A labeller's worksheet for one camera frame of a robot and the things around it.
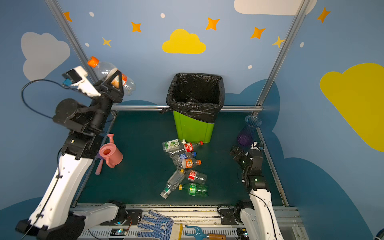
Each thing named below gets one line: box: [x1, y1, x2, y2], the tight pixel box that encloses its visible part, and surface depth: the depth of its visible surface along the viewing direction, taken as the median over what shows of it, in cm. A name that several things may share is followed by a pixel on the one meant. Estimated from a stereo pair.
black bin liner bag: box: [160, 72, 225, 124], surface depth 86 cm
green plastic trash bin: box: [173, 110, 215, 144], surface depth 93 cm
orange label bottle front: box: [87, 56, 136, 95], surface depth 50 cm
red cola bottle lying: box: [169, 140, 204, 157], surface depth 98 cm
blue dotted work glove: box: [137, 209, 183, 240], surface depth 72 cm
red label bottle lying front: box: [186, 169, 208, 185], surface depth 86 cm
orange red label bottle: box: [182, 158, 202, 169], surface depth 90 cm
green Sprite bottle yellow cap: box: [178, 183, 208, 197], surface depth 80 cm
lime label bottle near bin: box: [162, 139, 187, 153], surface depth 100 cm
